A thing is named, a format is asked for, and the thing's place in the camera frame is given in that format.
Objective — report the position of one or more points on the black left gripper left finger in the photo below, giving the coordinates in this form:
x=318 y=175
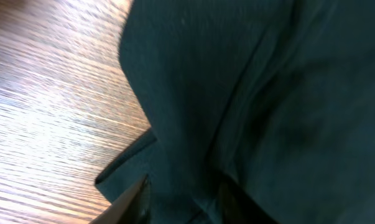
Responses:
x=131 y=207

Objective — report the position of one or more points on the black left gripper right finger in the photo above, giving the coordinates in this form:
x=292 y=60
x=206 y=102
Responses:
x=238 y=208

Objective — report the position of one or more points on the black t-shirt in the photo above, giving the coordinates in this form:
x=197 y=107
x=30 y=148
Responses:
x=278 y=96

